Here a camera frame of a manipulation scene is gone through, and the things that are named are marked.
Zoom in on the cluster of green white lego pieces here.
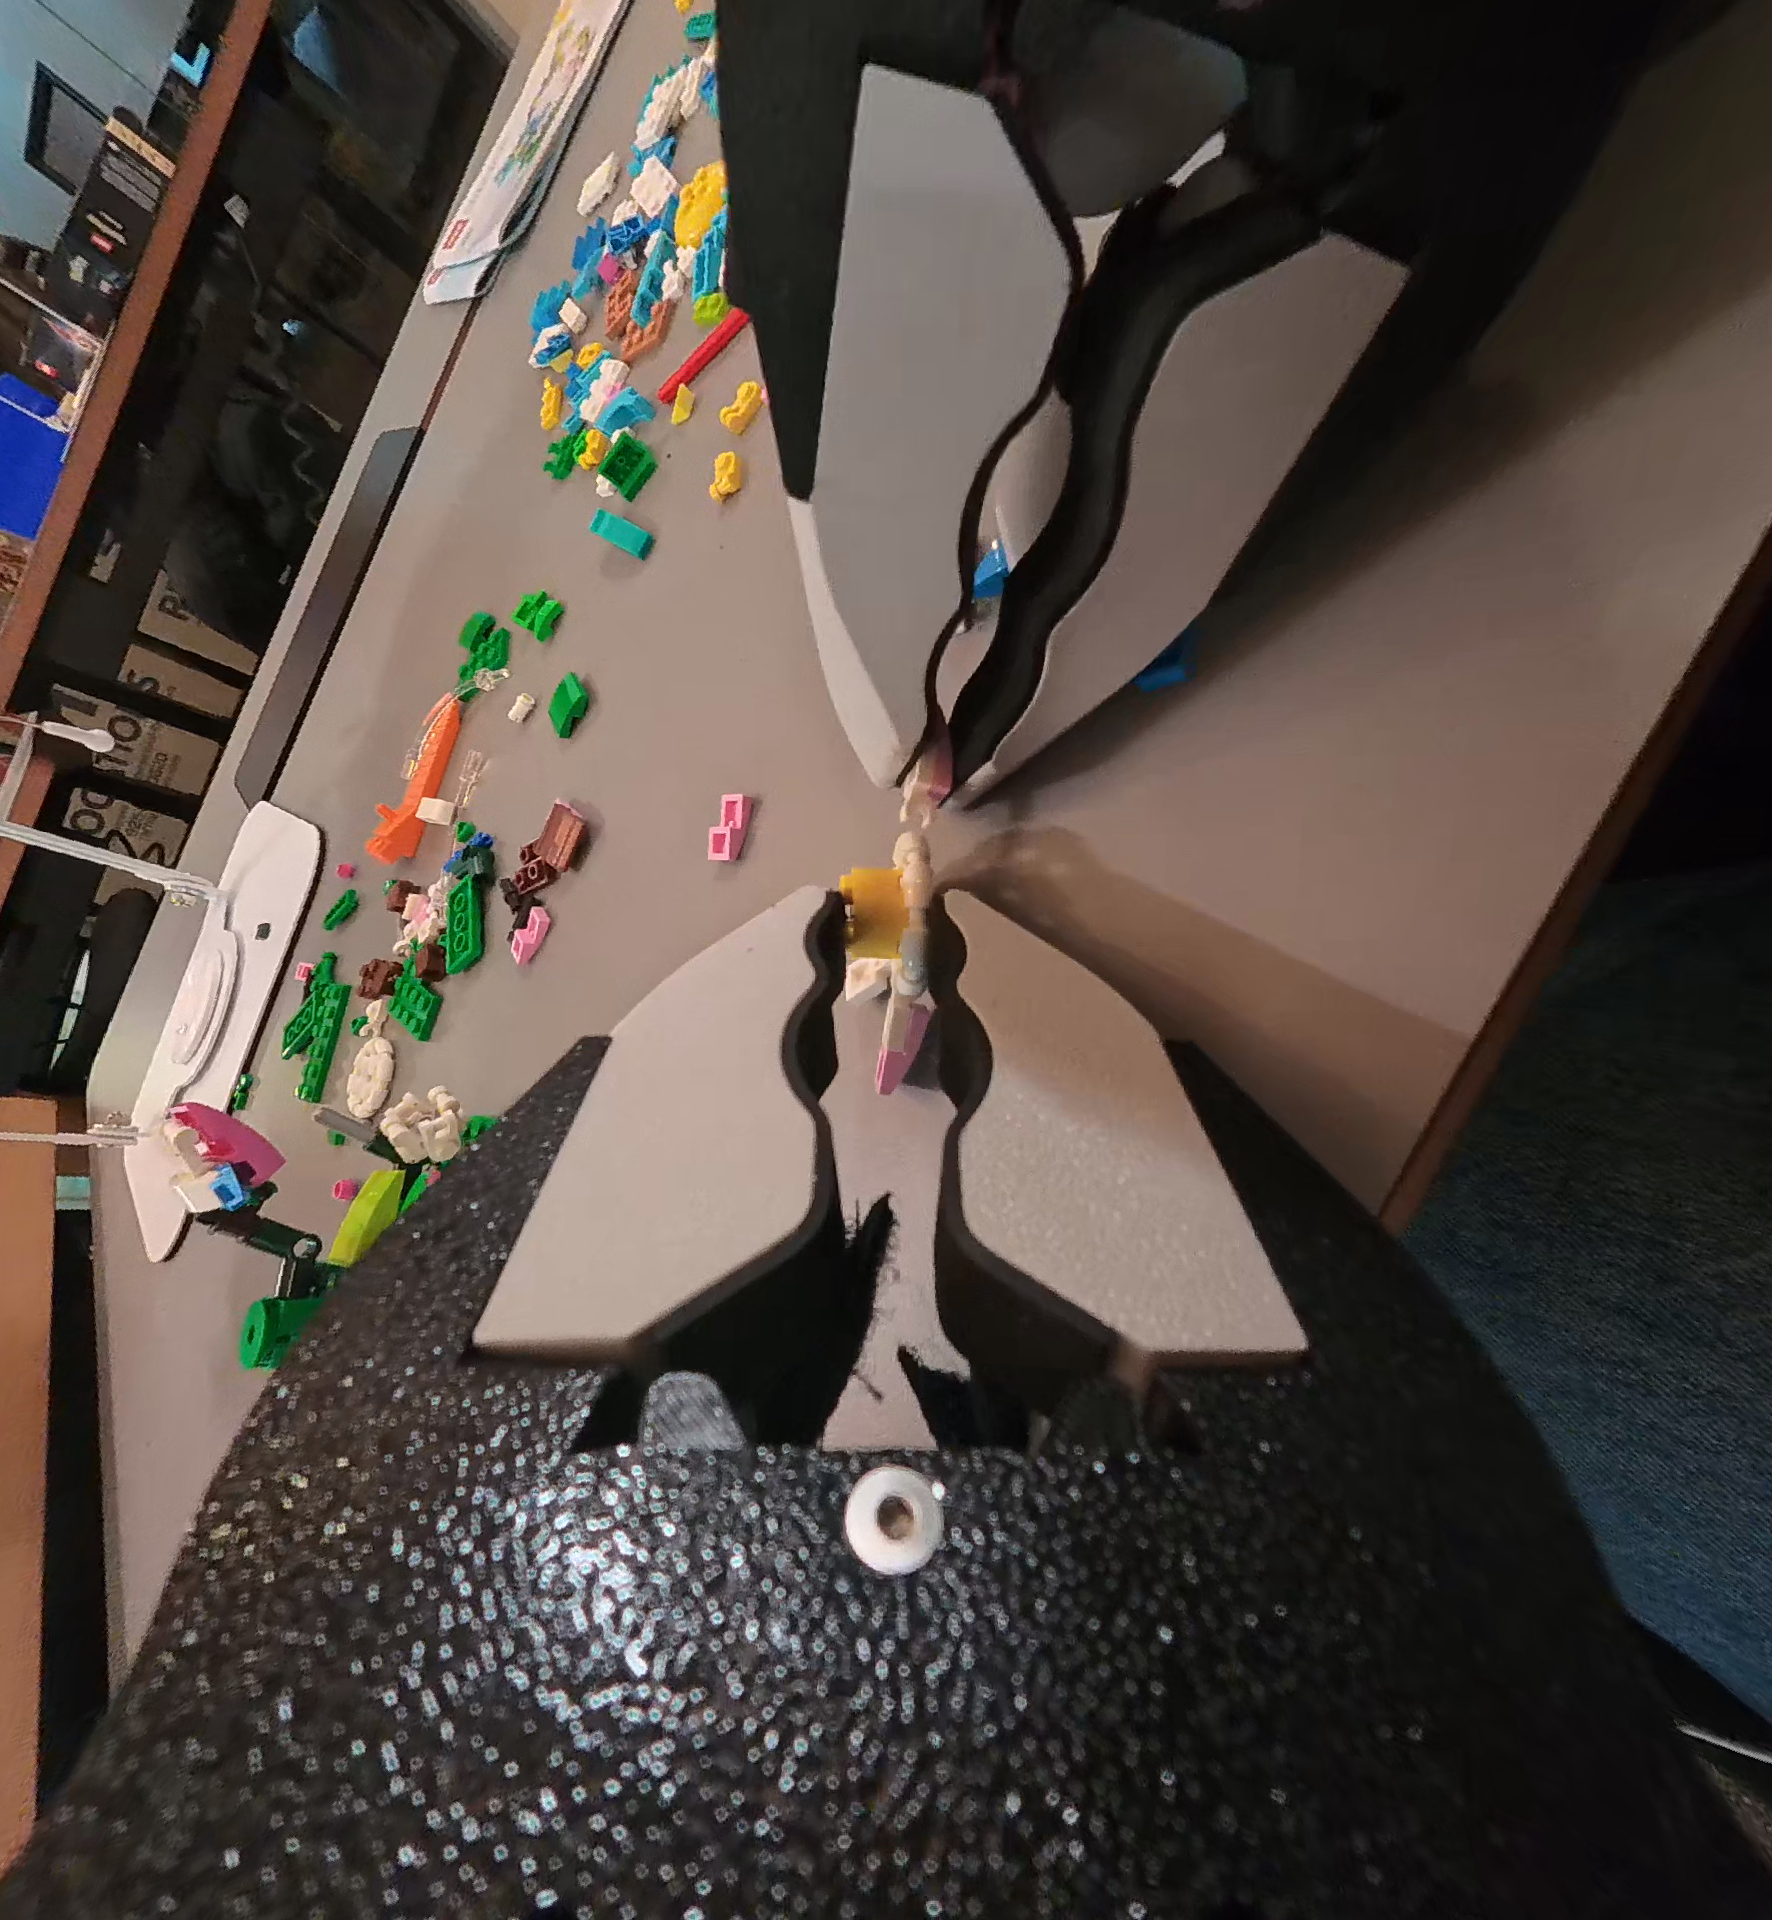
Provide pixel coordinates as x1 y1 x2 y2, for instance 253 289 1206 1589
277 833 505 1170

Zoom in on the cardboard box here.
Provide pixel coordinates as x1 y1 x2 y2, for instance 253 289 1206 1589
120 569 266 723

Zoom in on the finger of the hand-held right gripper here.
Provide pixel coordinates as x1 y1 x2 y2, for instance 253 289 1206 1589
786 60 1089 794
950 188 1416 808

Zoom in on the brown lego piece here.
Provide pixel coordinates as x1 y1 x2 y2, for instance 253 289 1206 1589
501 803 589 901

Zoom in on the small lego figure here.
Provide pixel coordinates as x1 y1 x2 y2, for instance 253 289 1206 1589
837 742 964 1099

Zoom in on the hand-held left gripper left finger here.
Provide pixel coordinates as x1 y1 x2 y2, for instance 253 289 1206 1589
474 885 849 1369

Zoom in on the blue storage bin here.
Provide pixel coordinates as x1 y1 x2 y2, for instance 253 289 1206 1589
0 405 78 534

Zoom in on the silver computer monitor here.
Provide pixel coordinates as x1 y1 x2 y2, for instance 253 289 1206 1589
231 425 426 815

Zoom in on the lime green lego piece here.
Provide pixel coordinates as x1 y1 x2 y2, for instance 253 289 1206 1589
329 1170 408 1269

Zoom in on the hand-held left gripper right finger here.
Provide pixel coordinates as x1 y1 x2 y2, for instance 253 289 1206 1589
930 881 1310 1368

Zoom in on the pink white lego flower build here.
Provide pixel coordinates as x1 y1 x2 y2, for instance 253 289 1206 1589
163 1101 292 1220

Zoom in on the blue denim cloth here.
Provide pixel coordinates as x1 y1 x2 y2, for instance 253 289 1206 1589
1402 870 1772 1780

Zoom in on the green lego stem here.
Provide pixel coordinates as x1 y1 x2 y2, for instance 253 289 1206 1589
236 1212 354 1373

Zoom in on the orange lego carrot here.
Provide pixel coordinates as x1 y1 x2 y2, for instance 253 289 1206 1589
366 693 467 864

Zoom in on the silver monitor stand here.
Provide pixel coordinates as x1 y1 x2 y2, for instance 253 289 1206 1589
83 800 324 1269

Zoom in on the pile of assorted lego bricks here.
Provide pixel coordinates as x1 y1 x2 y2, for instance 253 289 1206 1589
527 0 767 504

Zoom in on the lego instruction booklet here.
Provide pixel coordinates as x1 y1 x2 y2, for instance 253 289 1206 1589
420 0 632 307

